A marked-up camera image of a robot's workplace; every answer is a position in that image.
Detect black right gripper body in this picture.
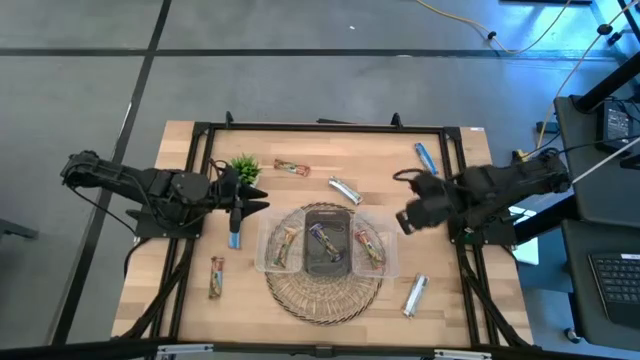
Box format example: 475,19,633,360
395,169,461,236

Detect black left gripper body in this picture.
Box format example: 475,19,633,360
208,167,246,219

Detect yellow brown granola bar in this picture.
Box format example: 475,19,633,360
208,256,226,301
272,227,299,269

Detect red brown granola bar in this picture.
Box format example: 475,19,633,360
354,229,387,270
273,158,312,178

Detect purple green granola bar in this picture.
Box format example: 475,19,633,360
308,223,346,263

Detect silver granola bar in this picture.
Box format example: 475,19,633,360
402,273,431,319
327,175,365,206

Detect small green potted plant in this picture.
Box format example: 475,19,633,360
228,153,263,188

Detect clear plastic bin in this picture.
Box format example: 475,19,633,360
254,207,307,274
349,209,401,280

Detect dark grey plastic bin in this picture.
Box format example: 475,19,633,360
302,208,354,277

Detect round woven straw placemat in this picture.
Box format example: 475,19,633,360
263,201,386,327

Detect black beam with silver brackets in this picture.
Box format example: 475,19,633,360
0,338,640,360

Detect black side desk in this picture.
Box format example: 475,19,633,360
552,94,640,230

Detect black power adapter box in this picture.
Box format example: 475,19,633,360
594,99,637,156

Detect black laptop keyboard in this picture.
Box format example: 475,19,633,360
587,252,640,331

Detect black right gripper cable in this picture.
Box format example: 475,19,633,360
391,168,426,182

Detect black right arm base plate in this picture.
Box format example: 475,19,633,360
446,204,519,247

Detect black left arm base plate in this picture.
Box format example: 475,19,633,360
125,207,207,240

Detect black metal table frame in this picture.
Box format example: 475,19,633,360
112,110,534,351

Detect yellow floor cable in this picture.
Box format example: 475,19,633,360
414,0,574,56

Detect white cable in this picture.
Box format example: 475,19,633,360
535,0,640,151

